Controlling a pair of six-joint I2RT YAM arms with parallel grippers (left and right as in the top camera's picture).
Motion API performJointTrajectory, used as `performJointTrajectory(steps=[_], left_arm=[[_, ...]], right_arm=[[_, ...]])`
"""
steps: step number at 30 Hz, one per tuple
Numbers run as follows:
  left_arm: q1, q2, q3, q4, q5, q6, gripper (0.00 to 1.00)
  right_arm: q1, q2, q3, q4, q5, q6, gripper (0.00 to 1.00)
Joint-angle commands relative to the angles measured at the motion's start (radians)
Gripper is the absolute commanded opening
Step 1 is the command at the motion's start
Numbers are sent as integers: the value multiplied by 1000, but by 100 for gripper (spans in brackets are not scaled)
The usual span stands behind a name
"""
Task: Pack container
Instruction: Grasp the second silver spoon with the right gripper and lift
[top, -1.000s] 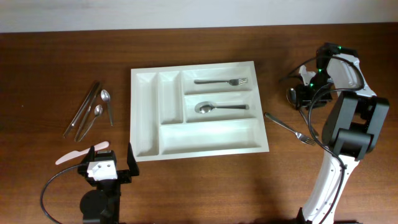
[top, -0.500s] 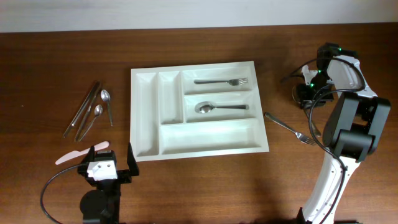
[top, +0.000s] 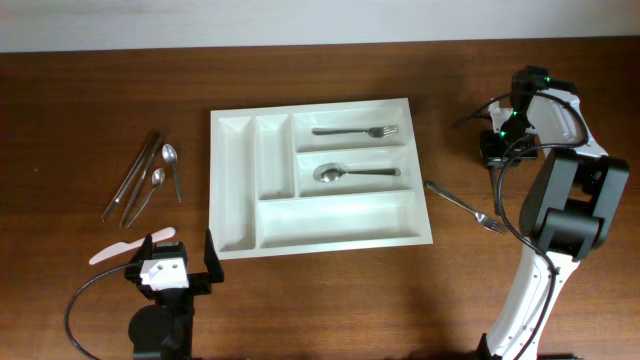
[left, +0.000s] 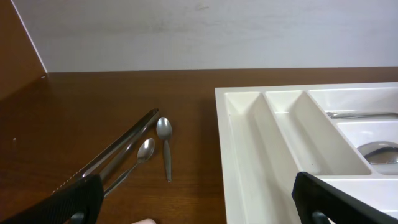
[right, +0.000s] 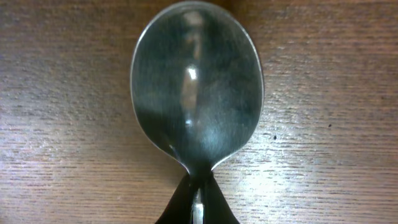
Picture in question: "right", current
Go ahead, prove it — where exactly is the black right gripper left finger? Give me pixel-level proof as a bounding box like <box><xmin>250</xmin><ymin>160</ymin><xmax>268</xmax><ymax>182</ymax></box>
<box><xmin>155</xmin><ymin>174</ymin><xmax>195</xmax><ymax>224</ymax></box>

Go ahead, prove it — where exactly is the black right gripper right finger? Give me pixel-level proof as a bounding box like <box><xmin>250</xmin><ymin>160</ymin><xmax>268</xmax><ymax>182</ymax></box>
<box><xmin>202</xmin><ymin>174</ymin><xmax>239</xmax><ymax>224</ymax></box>

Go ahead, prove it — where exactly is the steel tablespoon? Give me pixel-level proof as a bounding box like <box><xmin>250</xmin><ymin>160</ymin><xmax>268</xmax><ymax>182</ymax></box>
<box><xmin>130</xmin><ymin>1</ymin><xmax>264</xmax><ymax>223</ymax></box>

